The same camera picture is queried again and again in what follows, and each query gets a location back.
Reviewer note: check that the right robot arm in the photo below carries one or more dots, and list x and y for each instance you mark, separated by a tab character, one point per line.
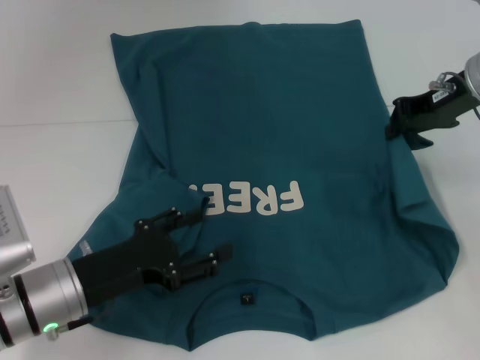
474	75

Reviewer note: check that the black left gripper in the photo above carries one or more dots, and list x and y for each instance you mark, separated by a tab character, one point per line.
142	258

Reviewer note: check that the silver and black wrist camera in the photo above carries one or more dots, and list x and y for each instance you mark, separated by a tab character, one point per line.
13	232

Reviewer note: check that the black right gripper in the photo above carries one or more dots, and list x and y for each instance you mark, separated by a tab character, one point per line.
431	110

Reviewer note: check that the teal t-shirt with FREE print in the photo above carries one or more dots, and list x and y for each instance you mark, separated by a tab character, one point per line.
262	112

